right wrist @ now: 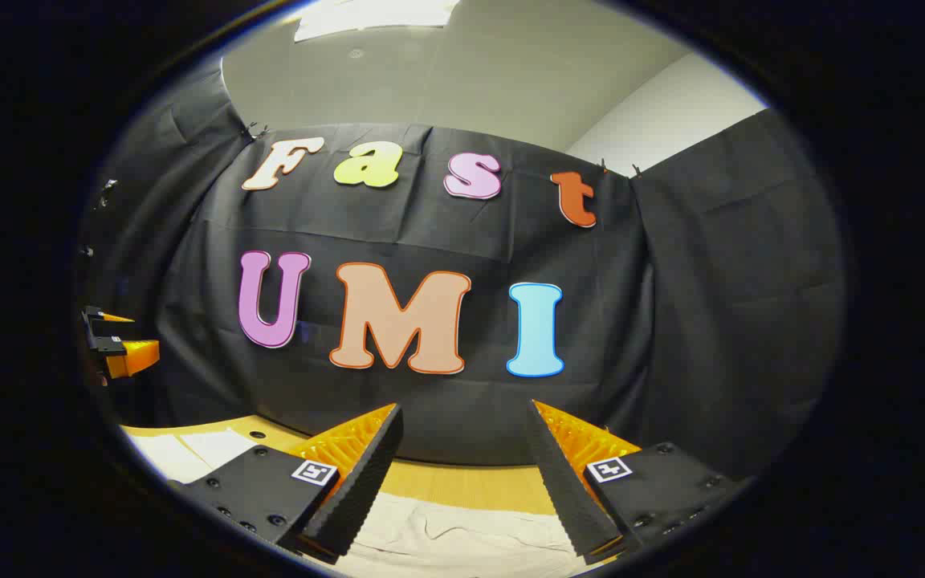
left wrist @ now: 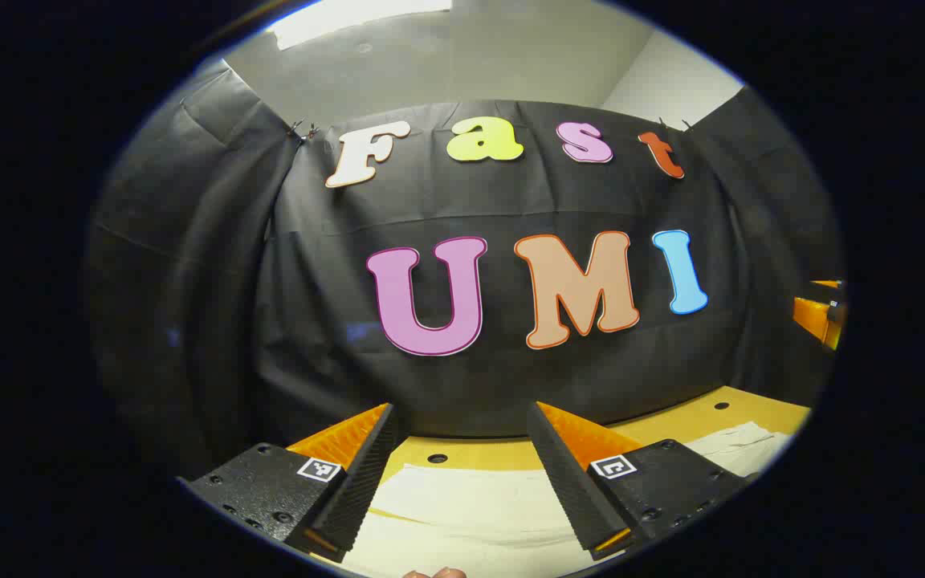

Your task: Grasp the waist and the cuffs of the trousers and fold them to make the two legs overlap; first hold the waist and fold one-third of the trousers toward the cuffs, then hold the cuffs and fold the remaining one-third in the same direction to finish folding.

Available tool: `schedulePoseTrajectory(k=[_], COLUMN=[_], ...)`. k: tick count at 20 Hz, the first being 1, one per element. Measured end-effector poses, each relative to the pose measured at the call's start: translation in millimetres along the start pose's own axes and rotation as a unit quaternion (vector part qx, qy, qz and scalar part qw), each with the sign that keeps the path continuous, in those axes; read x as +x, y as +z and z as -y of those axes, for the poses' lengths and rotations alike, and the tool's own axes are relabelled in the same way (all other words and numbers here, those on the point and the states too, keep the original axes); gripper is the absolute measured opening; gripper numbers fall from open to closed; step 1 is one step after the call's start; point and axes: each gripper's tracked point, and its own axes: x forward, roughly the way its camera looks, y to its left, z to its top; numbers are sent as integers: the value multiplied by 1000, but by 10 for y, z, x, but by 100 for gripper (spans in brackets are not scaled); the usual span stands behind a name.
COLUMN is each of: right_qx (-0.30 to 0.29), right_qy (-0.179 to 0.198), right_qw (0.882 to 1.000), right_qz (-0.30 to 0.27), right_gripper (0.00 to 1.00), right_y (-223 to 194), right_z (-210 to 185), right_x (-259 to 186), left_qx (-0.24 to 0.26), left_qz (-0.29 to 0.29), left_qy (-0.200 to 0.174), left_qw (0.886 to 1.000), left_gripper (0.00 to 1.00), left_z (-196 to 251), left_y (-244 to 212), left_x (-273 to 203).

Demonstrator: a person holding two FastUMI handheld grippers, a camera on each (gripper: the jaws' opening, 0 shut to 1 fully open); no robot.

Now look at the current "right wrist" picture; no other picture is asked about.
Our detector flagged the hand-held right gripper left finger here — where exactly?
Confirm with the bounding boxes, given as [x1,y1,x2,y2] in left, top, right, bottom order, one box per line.
[167,403,405,563]

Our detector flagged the white jeans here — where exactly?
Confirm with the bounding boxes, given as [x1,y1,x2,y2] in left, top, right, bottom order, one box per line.
[129,429,592,578]

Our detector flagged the black backdrop cloth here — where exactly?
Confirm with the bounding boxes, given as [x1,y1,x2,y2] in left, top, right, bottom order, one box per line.
[81,60,845,482]

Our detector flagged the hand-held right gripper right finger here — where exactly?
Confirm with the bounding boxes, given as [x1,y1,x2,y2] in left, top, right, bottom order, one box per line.
[527,399,754,566]

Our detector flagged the ceiling light panel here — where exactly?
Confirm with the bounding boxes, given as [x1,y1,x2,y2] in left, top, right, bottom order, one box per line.
[294,0,461,43]

